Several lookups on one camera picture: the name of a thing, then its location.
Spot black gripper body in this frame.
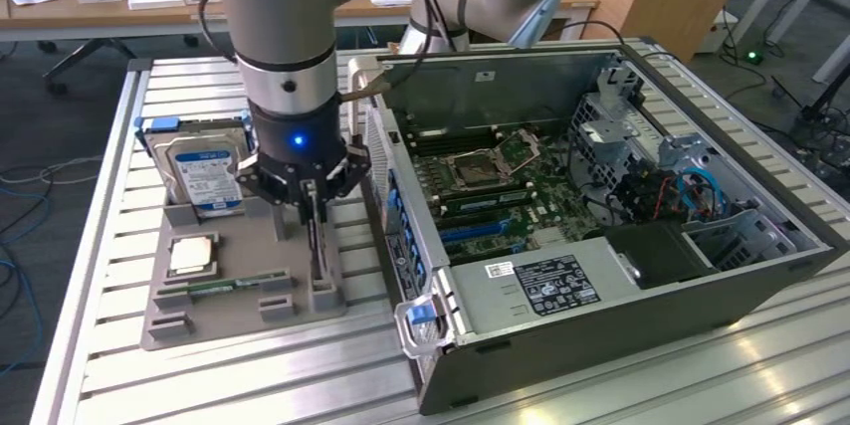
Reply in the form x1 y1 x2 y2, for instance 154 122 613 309
250 95 352 180

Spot blue label hard disk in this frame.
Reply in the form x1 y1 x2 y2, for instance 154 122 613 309
146 126 249 220

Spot silver CPU chip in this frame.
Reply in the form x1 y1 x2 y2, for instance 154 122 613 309
166 235 218 278

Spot blue disk caddy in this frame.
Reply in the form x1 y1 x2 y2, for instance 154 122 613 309
135 110 259 207

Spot CPU socket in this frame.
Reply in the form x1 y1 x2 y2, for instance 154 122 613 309
449 148 518 193

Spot green RAM stick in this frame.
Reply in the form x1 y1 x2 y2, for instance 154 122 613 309
155 273 293 296
437 189 537 218

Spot blue long expansion slot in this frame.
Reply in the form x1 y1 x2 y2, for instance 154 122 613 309
440 219 518 243

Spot grey parts rack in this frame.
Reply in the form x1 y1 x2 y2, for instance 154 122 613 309
139 180 352 352

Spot grey power supply unit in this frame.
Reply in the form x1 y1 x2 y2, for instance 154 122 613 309
441 237 645 337

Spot blue case release latch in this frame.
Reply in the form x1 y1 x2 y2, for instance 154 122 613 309
410 306 434 341

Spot green motherboard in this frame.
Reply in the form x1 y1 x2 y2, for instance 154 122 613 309
397 120 624 267

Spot black chair base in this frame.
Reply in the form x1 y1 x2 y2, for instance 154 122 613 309
39 36 139 96

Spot black plastic shroud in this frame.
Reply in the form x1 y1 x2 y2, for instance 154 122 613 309
608 222 723 291

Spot open grey PC case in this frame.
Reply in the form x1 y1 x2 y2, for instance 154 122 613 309
349 43 840 417

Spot white box red dot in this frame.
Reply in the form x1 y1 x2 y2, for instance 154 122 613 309
702 7 743 56

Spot open metal disk bay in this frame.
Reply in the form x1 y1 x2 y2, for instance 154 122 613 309
682 209 800 271

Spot black tripod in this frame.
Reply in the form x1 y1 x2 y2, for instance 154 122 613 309
793 44 850 162

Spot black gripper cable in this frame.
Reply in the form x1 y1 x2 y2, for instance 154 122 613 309
197 0 242 64

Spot white floor cable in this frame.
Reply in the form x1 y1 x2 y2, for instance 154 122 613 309
0 154 106 186

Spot black camera cable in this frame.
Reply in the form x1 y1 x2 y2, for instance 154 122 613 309
342 0 460 101

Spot blue floor cable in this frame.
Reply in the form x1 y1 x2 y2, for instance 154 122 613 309
0 184 55 376

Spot blue SATA wire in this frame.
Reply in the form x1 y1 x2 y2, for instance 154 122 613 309
682 164 731 225

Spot white table frame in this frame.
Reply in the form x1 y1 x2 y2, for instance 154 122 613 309
727 0 850 84

